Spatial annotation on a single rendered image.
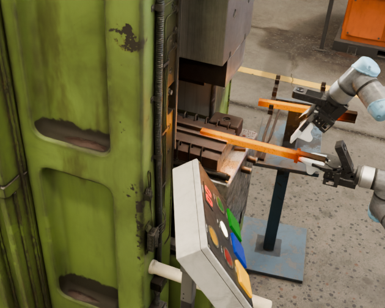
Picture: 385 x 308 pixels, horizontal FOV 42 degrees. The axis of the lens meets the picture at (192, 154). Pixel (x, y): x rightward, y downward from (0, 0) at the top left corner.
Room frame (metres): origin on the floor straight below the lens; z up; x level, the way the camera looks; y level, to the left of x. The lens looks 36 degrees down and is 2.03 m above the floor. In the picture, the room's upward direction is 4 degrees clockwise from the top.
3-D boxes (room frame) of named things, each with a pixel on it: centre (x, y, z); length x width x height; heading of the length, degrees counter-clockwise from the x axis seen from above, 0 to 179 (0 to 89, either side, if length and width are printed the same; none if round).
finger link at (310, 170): (1.42, -0.42, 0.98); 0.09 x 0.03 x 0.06; 74
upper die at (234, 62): (1.59, 0.07, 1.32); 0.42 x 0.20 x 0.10; 71
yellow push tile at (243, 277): (0.88, -0.15, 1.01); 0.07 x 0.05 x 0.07; 6
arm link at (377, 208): (1.34, -0.68, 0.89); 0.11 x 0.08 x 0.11; 12
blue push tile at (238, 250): (0.98, -0.14, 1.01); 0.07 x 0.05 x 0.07; 6
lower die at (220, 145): (1.59, 0.07, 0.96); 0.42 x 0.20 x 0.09; 71
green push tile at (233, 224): (1.08, -0.13, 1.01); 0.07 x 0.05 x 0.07; 6
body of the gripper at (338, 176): (1.41, -0.52, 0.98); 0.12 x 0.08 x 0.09; 71
